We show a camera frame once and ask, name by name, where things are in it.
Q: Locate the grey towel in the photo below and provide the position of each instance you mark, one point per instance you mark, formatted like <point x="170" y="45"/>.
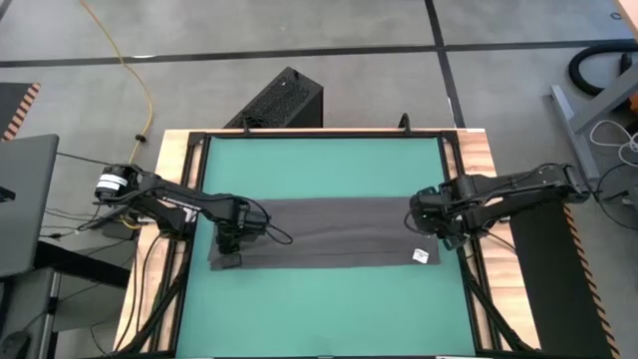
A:
<point x="339" y="234"/>

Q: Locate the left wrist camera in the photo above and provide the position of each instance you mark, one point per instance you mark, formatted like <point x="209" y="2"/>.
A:
<point x="257" y="221"/>

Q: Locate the wooden table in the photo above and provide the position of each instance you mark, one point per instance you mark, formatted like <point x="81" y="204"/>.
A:
<point x="503" y="279"/>

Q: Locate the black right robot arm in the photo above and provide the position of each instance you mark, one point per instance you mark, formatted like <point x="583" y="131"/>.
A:
<point x="523" y="187"/>

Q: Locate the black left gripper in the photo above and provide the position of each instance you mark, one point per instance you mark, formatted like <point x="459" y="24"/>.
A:
<point x="230" y="222"/>

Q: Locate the green table mat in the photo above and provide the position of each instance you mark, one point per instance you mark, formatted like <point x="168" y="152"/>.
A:
<point x="324" y="309"/>

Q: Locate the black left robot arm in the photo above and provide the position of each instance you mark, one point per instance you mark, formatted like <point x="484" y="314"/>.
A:
<point x="169" y="197"/>

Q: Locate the black table frame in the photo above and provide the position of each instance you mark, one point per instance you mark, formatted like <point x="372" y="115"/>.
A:
<point x="197" y="159"/>

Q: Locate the grey metal desk leg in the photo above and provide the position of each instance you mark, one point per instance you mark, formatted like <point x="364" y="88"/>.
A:
<point x="573" y="129"/>

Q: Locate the black computer tower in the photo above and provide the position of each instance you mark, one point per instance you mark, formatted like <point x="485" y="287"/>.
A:
<point x="279" y="102"/>

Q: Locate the black hazard-striped floor mat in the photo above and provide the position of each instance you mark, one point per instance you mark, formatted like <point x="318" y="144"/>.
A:
<point x="553" y="284"/>
<point x="12" y="105"/>

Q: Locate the white towel label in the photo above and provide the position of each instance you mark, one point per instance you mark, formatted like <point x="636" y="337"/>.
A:
<point x="420" y="255"/>

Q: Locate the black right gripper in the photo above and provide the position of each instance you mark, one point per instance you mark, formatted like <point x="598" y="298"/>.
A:
<point x="438" y="214"/>

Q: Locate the black computer mouse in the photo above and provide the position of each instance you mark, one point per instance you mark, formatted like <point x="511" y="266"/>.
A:
<point x="14" y="345"/>

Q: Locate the grey side table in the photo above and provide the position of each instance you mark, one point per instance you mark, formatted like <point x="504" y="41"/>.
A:
<point x="25" y="199"/>

